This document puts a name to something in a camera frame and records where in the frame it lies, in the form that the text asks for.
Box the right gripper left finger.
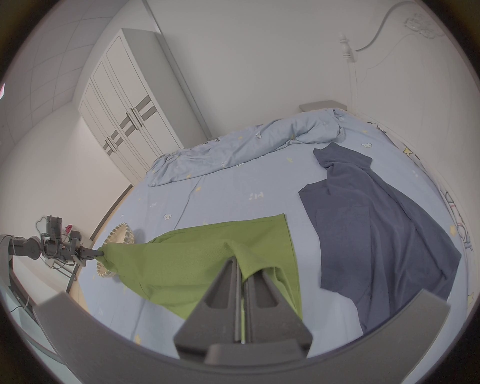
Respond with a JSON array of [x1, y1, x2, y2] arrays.
[[173, 257, 241, 361]]

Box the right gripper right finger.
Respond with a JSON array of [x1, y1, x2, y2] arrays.
[[244, 268, 313, 359]]

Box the green shorts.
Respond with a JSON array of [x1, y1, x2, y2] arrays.
[[98, 214, 304, 344]]

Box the round woven basket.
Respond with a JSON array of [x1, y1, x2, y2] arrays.
[[95, 222, 135, 279]]

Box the bed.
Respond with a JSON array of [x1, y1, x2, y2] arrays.
[[73, 0, 480, 361]]

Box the dark blue garment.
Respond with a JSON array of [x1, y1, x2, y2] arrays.
[[298, 142, 462, 334]]

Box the white wardrobe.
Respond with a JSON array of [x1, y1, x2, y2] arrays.
[[78, 28, 212, 184]]

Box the pale blue quilt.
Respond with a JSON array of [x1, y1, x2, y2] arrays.
[[147, 110, 346, 187]]

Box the grey bedside table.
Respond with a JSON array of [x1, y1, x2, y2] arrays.
[[299, 100, 347, 112]]

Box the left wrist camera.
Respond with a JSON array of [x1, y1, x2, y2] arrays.
[[45, 215, 65, 241]]

